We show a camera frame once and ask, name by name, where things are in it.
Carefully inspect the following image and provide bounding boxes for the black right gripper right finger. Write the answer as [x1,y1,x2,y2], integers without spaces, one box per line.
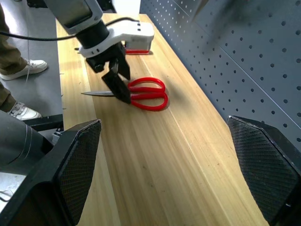
[227,115,301,226]

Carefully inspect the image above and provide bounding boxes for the olive trouser leg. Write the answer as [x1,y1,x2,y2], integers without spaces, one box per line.
[0,81,17,113]
[0,4,28,71]

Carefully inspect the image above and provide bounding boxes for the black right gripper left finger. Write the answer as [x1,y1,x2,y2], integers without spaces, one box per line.
[0,119,102,226]

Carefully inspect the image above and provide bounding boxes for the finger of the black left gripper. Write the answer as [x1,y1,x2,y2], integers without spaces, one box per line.
[101,61,132,105]
[117,44,131,81]

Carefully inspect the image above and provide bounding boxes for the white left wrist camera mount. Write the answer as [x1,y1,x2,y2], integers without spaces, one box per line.
[78,21,155,58]

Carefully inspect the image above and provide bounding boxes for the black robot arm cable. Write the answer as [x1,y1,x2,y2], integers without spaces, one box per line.
[0,17,141,42]

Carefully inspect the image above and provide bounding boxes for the grey rounded robot body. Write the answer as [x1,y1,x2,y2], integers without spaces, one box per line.
[0,110,54,175]

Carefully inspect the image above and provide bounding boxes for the red-handled scissors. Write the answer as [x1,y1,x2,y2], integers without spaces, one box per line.
[81,77,169,112]

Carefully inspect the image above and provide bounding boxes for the grey perforated pegboard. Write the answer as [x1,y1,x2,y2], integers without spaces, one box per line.
[139,0,301,145]

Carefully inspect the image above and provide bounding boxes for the red and white tool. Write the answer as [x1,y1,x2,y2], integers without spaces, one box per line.
[124,41,151,56]

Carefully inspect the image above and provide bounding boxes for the white sneaker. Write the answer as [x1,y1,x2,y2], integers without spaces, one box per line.
[8,101,43,121]
[0,59,48,81]

